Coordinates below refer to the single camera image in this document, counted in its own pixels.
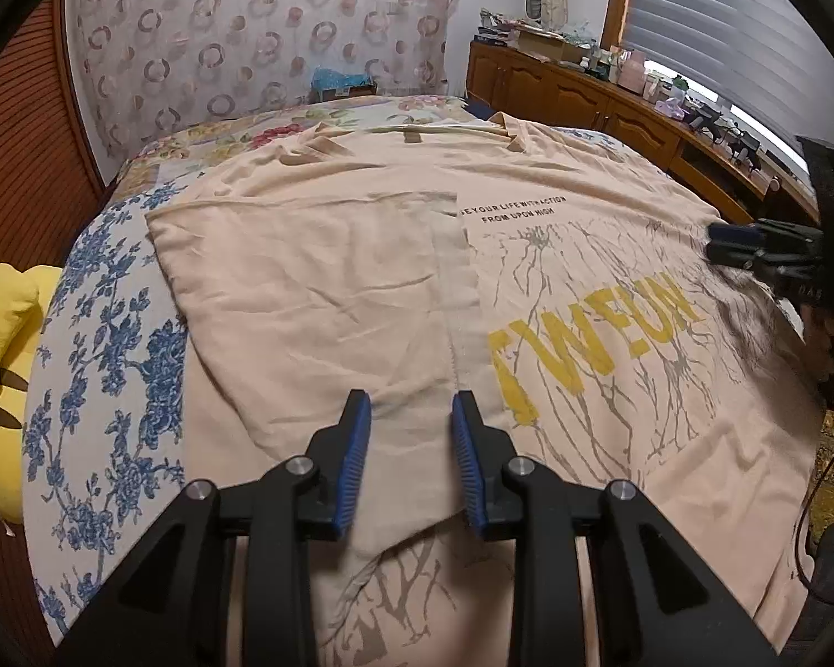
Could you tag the grey window blind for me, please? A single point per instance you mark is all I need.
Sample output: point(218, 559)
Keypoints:
point(723, 28)

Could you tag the wooden cabinet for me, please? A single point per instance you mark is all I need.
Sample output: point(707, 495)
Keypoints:
point(563, 94)

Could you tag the brown slatted wooden panel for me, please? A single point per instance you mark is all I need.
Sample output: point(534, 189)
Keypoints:
point(28, 139)

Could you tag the colourful floral pillow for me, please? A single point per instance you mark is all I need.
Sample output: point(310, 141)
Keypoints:
point(250, 135)

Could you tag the blue tissue box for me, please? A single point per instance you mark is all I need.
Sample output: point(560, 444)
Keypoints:
point(340, 80)

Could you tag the white fan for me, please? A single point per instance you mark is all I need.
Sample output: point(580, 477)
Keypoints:
point(534, 7)

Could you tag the pink box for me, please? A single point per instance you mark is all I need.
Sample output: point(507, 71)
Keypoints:
point(632, 69)

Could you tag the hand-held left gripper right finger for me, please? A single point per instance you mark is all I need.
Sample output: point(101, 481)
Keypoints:
point(467, 458)

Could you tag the cardboard box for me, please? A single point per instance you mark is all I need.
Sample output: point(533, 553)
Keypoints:
point(538, 45)

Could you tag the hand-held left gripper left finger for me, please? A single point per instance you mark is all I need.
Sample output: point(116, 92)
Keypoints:
point(356, 451)

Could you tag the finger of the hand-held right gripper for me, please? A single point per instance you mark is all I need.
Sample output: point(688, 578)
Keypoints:
point(737, 256)
point(740, 233)

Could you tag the yellow plush toy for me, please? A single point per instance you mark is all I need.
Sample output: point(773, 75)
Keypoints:
point(7, 361)

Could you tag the beige printed t-shirt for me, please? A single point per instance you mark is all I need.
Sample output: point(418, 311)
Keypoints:
point(361, 278)

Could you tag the blue floral blanket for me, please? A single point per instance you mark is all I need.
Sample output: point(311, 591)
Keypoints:
point(104, 375)

